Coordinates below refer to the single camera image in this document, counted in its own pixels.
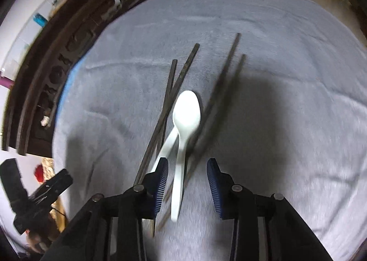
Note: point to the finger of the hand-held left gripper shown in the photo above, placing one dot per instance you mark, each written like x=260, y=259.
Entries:
x=56, y=183

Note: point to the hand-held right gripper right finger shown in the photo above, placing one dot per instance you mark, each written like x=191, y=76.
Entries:
x=213, y=183

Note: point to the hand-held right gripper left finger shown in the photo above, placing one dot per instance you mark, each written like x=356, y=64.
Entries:
x=161, y=185

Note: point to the white plastic spoon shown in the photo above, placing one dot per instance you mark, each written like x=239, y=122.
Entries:
x=186, y=115
x=167, y=145

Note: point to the red soft item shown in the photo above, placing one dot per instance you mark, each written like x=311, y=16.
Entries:
x=39, y=171

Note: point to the light blue bed sheet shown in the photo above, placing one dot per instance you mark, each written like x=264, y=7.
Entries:
x=67, y=83

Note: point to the grey towel cloth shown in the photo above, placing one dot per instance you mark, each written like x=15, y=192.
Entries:
x=272, y=77

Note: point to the dark carved wooden headboard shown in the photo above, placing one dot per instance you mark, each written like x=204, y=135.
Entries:
x=71, y=40

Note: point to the small blue bottle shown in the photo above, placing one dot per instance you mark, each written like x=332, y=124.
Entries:
x=40, y=19

